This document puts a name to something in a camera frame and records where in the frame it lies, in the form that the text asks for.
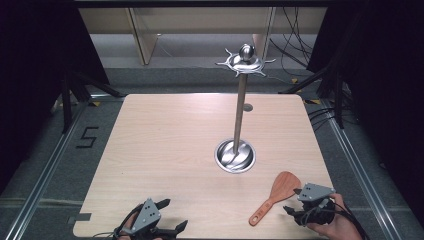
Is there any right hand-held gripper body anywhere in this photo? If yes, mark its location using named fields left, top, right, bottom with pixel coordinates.
left=292, top=182, right=337, bottom=228

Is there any black tripod stand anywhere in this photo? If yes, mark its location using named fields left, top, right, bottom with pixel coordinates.
left=279, top=64, right=348, bottom=130
left=59, top=68, right=125, bottom=135

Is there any person's right hand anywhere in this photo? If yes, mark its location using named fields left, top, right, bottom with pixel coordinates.
left=306, top=193, right=365, bottom=240

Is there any black floor cable bundle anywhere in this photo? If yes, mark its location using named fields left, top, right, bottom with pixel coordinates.
left=307, top=105, right=338, bottom=132

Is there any wooden rice paddle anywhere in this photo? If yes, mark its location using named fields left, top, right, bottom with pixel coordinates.
left=248, top=170, right=303, bottom=227

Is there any black tape strip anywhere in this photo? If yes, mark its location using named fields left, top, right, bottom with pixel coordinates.
left=67, top=212, right=93, bottom=226

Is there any black curtain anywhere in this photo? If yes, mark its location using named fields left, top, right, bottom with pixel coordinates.
left=306, top=0, right=424, bottom=228
left=0, top=0, right=111, bottom=196

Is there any light wooden desk frame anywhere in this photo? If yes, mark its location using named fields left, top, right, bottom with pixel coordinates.
left=79, top=7, right=328, bottom=67

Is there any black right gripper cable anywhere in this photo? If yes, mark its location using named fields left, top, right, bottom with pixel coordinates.
left=301, top=198, right=372, bottom=240

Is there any hanging black cable bundle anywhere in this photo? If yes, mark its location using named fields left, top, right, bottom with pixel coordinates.
left=269, top=7, right=316, bottom=78

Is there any person's left hand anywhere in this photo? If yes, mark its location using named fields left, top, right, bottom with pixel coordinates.
left=115, top=211, right=164, bottom=240

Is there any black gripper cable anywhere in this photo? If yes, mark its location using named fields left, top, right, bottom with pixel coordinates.
left=301, top=198, right=372, bottom=240
left=92, top=203, right=146, bottom=239

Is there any steel utensil rack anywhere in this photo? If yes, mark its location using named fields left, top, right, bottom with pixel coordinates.
left=214, top=43, right=277, bottom=175

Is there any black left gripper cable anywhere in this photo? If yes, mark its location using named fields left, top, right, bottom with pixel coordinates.
left=92, top=203, right=146, bottom=239

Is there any aluminium floor rail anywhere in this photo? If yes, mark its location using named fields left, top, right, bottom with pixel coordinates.
left=319, top=98, right=416, bottom=240
left=3, top=96, right=98, bottom=240

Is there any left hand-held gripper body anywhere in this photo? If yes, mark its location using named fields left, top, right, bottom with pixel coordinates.
left=113, top=197, right=177, bottom=240

